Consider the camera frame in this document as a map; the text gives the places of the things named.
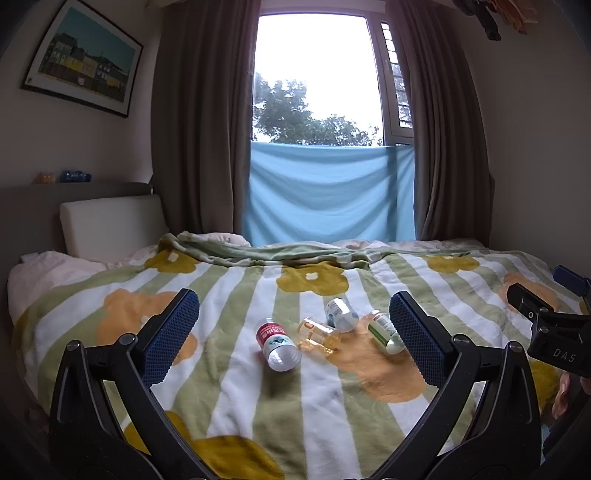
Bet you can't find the white framed window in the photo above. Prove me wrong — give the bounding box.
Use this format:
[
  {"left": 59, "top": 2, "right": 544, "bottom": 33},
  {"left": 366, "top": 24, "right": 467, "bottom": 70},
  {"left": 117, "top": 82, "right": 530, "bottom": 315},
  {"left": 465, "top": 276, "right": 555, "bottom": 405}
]
[{"left": 252, "top": 8, "right": 417, "bottom": 149}]

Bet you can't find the white duvet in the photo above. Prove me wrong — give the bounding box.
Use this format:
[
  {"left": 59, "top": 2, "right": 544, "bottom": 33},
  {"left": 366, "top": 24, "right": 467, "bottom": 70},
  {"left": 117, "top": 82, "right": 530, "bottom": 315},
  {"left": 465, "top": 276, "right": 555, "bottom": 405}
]
[{"left": 7, "top": 244, "right": 162, "bottom": 324}]

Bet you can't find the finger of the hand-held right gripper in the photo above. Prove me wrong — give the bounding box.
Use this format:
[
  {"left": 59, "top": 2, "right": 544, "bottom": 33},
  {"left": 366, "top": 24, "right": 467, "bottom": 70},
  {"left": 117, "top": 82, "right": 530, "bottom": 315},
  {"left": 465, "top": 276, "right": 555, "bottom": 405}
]
[
  {"left": 505, "top": 282, "right": 563, "bottom": 325},
  {"left": 553, "top": 264, "right": 590, "bottom": 315}
]

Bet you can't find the dark hanging garment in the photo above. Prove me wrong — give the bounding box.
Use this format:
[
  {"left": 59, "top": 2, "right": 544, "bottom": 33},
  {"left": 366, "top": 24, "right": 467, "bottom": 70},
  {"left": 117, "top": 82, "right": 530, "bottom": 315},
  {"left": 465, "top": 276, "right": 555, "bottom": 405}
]
[{"left": 454, "top": 0, "right": 502, "bottom": 42}]

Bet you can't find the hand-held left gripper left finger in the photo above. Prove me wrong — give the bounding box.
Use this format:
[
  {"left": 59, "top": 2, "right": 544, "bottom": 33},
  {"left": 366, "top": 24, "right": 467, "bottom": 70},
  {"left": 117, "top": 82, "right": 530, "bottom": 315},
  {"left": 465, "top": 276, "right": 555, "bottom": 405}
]
[{"left": 48, "top": 288, "right": 218, "bottom": 480}]

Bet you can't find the brown curtain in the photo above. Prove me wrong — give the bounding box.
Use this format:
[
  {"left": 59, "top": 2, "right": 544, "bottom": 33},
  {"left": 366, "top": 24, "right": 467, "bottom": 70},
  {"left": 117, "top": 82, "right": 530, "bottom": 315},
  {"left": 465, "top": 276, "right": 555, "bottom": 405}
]
[
  {"left": 385, "top": 0, "right": 495, "bottom": 243},
  {"left": 150, "top": 0, "right": 262, "bottom": 246}
]

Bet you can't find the white pillow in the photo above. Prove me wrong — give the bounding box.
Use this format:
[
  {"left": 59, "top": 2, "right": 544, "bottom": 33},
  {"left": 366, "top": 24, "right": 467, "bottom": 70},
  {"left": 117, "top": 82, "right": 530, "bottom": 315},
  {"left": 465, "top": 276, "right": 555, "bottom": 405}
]
[{"left": 59, "top": 194, "right": 170, "bottom": 257}]

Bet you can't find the green striped floral blanket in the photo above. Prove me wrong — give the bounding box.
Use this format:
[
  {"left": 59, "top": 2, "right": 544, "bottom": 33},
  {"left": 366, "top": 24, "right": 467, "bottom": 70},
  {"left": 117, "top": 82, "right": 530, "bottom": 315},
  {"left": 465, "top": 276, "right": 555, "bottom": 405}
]
[{"left": 11, "top": 231, "right": 587, "bottom": 480}]

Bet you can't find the tree outside window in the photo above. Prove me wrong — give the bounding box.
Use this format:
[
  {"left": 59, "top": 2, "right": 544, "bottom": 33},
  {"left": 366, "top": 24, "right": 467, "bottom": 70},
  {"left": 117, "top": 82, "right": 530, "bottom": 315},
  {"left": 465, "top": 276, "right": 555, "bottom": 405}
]
[{"left": 254, "top": 73, "right": 384, "bottom": 148}]

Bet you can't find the orange hanging cloth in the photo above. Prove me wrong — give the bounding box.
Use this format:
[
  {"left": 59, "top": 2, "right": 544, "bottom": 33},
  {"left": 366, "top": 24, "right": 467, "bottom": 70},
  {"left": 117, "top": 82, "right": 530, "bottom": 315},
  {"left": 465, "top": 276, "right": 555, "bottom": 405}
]
[{"left": 490, "top": 0, "right": 530, "bottom": 36}]

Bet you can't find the light blue hanging cloth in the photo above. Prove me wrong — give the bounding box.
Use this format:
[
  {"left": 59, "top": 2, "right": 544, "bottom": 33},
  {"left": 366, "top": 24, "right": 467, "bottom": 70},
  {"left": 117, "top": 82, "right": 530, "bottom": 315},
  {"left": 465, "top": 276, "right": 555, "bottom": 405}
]
[{"left": 242, "top": 141, "right": 417, "bottom": 248}]

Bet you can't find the blue white label bottle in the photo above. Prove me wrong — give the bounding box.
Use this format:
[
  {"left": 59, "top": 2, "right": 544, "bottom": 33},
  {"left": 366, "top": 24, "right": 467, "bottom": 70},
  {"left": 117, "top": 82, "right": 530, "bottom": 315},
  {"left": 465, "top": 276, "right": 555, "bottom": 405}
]
[{"left": 324, "top": 298, "right": 360, "bottom": 333}]

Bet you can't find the green label plastic bottle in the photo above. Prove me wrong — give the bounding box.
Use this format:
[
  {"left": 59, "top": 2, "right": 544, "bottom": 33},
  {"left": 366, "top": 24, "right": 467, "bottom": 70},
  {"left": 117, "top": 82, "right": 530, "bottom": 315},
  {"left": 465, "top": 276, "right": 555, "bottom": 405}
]
[{"left": 366, "top": 311, "right": 407, "bottom": 356}]

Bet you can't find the grey bed headboard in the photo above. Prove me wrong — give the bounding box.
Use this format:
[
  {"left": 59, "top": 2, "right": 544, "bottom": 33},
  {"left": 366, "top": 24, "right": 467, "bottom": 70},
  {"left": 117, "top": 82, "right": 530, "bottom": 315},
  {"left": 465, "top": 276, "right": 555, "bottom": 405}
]
[{"left": 0, "top": 181, "right": 156, "bottom": 289}]

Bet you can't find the framed house picture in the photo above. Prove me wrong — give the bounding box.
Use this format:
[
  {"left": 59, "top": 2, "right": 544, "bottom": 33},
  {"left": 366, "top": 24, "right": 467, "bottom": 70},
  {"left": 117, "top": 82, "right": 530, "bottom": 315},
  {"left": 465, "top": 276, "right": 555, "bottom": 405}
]
[{"left": 20, "top": 0, "right": 144, "bottom": 119}]

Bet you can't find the amber clear plastic bottle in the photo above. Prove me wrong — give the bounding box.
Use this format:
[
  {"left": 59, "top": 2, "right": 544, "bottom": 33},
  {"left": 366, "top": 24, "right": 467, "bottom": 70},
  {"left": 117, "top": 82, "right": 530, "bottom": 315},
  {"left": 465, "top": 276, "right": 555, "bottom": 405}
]
[{"left": 296, "top": 316, "right": 343, "bottom": 356}]

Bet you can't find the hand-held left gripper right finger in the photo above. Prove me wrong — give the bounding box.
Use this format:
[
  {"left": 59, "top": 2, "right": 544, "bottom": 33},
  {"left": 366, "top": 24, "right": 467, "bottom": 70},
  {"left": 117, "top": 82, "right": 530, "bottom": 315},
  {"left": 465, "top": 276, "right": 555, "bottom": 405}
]
[{"left": 369, "top": 291, "right": 543, "bottom": 480}]

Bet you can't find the person's right hand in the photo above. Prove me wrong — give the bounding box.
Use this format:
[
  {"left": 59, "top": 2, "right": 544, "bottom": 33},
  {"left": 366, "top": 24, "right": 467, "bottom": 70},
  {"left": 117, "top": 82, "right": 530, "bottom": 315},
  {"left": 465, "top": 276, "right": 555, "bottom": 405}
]
[{"left": 554, "top": 372, "right": 591, "bottom": 420}]

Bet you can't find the red label plastic bottle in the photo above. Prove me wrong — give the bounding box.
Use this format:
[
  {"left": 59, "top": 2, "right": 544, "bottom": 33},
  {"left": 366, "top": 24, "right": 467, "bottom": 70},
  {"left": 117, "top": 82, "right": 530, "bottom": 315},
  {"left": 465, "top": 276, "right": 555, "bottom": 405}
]
[{"left": 256, "top": 318, "right": 303, "bottom": 374}]

